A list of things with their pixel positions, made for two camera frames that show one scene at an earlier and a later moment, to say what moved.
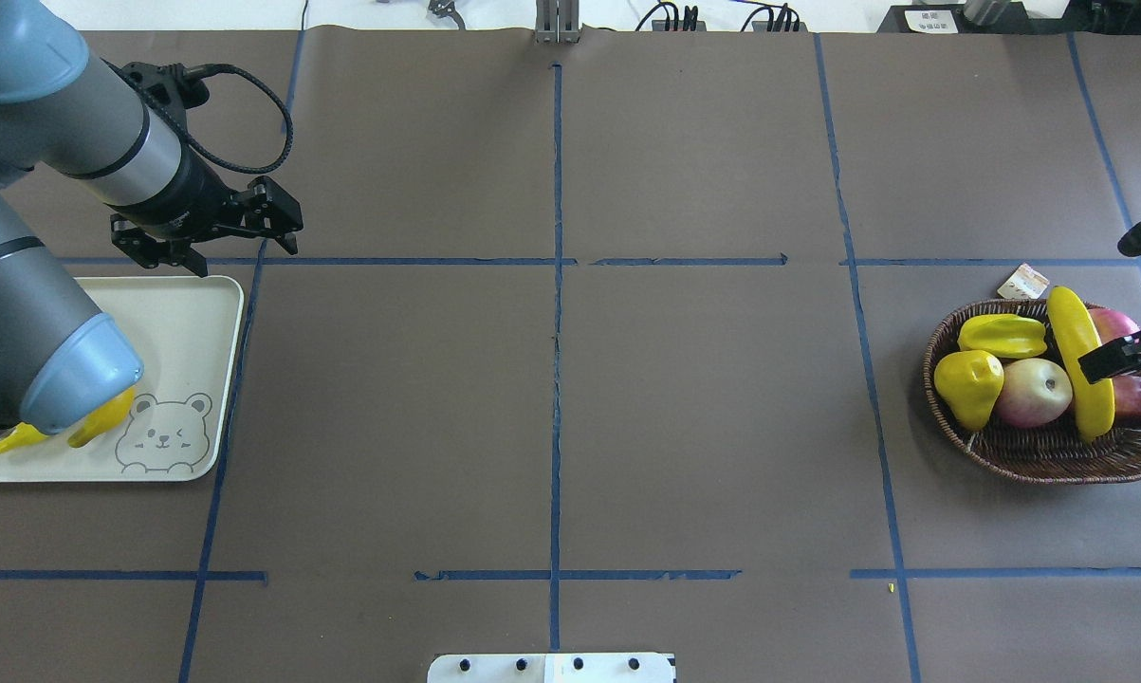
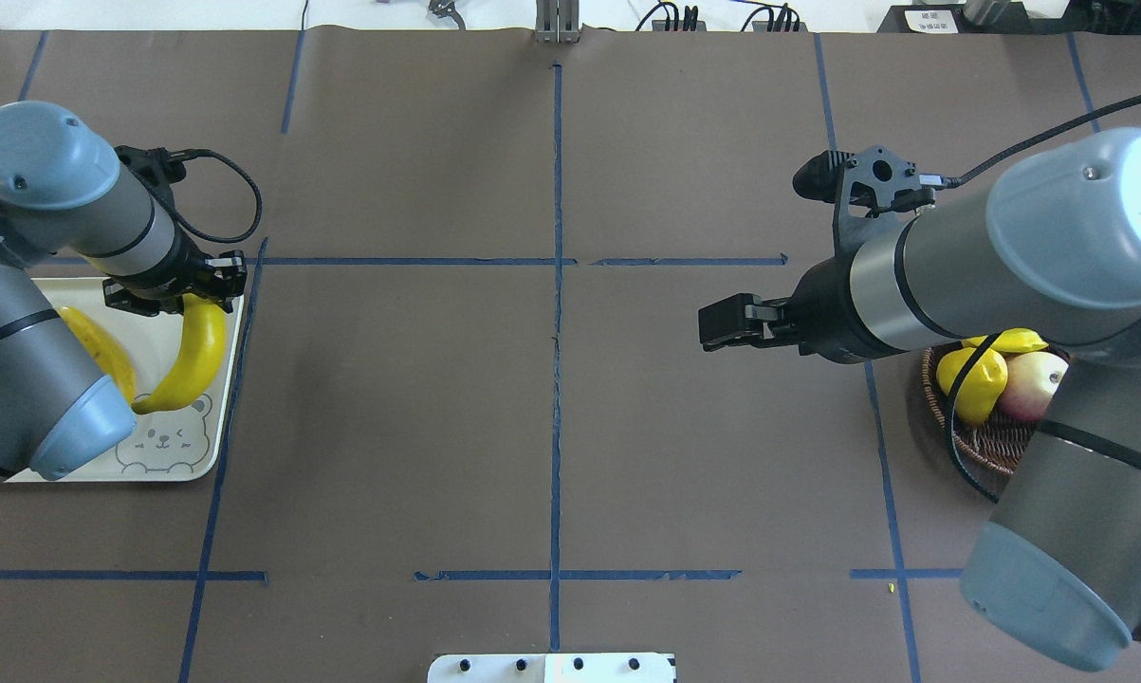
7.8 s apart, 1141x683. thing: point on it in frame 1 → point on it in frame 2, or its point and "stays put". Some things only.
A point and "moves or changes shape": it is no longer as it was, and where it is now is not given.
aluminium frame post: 557,22 stays put
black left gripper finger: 273,212 → 229,277
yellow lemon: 970,381 stays put
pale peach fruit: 1032,392 stays put
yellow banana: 1070,336 moves or changes shape
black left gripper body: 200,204 → 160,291
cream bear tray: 189,330 stays put
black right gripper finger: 1139,350 → 745,320
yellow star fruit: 1011,336 stays put
